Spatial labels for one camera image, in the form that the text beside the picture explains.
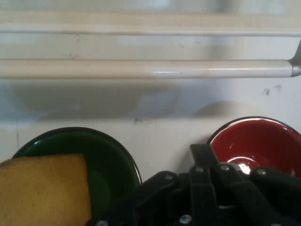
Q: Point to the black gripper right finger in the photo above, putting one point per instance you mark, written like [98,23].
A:
[256,200]

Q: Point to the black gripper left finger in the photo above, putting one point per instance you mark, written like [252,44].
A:
[162,197]

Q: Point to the red enamel bowl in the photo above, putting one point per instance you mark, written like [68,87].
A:
[256,143]

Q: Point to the dark green enamel bowl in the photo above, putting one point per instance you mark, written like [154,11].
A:
[110,164]

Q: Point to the yellow sponge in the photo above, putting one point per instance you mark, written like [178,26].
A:
[42,190]

